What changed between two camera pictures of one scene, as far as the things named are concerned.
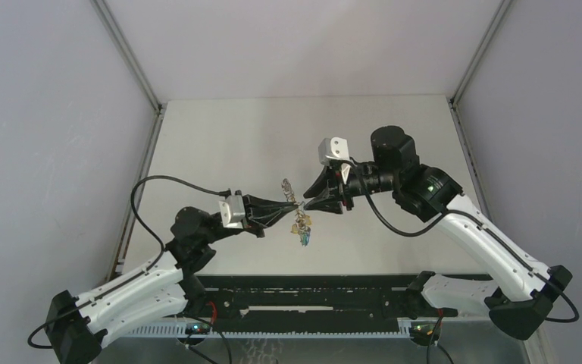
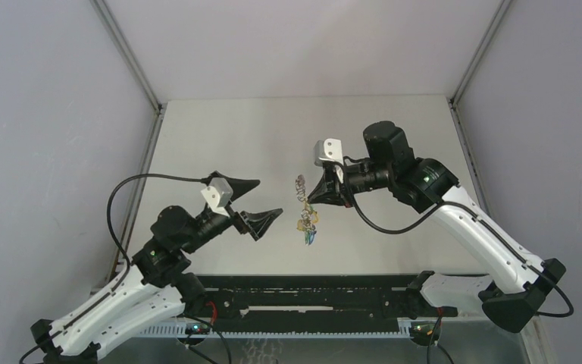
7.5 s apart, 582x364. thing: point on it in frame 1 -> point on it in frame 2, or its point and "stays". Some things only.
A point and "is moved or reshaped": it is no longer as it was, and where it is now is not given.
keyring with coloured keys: [301, 226] is moved or reshaped
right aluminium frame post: [458, 124] stays
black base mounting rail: [307, 299] stays
